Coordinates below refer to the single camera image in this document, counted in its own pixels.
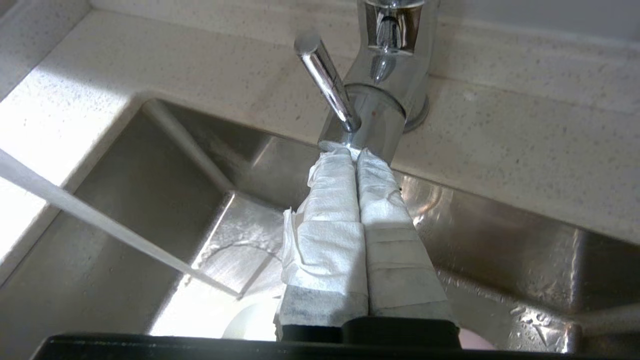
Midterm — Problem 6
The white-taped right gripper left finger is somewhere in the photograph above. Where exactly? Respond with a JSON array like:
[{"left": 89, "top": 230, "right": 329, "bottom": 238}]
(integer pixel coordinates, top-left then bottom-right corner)
[{"left": 273, "top": 147, "right": 370, "bottom": 342}]

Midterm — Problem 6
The white plastic bowl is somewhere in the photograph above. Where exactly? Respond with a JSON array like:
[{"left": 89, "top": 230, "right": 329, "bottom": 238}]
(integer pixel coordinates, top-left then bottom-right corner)
[{"left": 221, "top": 299, "right": 282, "bottom": 342}]

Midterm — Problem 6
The stainless steel sink basin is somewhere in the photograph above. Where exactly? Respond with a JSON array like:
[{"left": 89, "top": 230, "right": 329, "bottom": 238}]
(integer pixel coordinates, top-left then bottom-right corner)
[{"left": 0, "top": 97, "right": 640, "bottom": 354}]

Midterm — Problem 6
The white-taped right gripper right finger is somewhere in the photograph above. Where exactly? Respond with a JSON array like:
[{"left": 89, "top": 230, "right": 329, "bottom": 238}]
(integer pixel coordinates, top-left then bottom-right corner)
[{"left": 345, "top": 148, "right": 462, "bottom": 348}]

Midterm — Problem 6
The chrome gooseneck faucet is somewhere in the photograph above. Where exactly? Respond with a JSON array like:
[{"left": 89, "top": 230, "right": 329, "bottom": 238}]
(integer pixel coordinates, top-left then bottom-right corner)
[{"left": 293, "top": 0, "right": 442, "bottom": 167}]

